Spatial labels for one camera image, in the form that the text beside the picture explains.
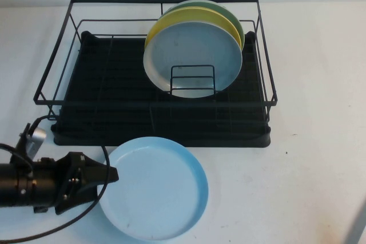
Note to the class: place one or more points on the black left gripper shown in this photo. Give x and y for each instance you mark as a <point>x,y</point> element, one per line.
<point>68,181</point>

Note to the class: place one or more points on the light blue plate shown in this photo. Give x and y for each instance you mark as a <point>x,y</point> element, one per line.
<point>154,187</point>

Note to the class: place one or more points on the grey-blue plate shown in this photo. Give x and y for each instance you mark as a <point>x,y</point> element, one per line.
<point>194,55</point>

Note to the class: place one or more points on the yellow plate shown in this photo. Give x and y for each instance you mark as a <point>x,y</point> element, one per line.
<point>200,14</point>

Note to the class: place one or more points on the green plate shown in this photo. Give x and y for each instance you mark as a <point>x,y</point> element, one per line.
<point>223,11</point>

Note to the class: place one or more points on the black plastic drip tray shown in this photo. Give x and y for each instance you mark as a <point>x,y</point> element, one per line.
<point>143,138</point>

